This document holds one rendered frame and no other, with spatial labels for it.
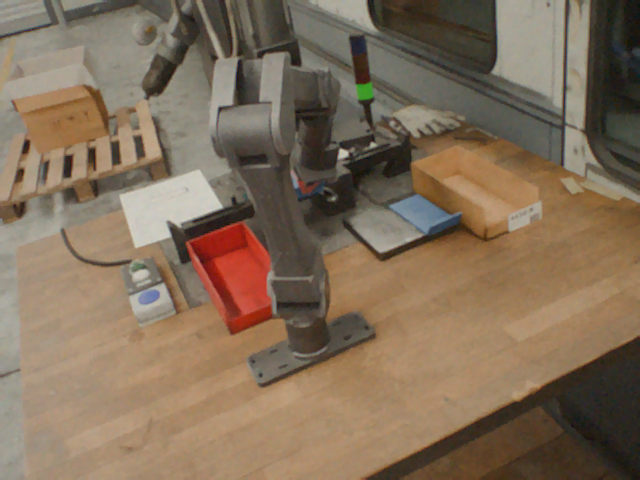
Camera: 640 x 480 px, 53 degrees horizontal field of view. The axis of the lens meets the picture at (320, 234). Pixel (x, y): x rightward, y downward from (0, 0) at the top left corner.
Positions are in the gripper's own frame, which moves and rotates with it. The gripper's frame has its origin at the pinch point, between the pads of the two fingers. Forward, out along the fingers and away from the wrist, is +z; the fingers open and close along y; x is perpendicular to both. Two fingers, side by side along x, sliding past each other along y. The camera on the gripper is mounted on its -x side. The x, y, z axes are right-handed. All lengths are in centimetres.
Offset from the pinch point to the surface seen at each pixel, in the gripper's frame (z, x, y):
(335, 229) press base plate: 10.2, -5.7, -4.3
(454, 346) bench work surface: -9.8, -5.7, -41.3
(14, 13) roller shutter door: 514, 67, 779
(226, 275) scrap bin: 10.7, 18.2, -7.0
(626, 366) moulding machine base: 35, -65, -47
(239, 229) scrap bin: 10.1, 12.6, 1.9
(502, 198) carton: 1.2, -37.0, -13.7
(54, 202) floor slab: 230, 59, 200
